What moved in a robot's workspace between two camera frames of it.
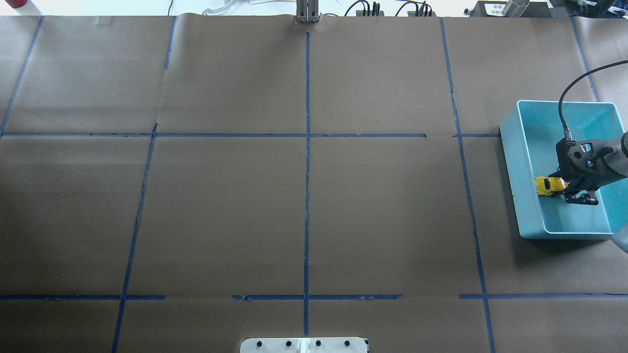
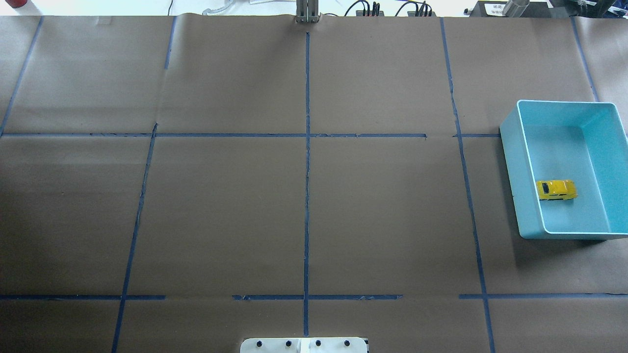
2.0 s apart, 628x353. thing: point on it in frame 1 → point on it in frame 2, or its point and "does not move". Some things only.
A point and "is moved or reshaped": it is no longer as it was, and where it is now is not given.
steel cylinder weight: [515, 8] does not move
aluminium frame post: [307, 11] does not move
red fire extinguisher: [16, 4] does not move
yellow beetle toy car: [545, 186] is moved or reshaped
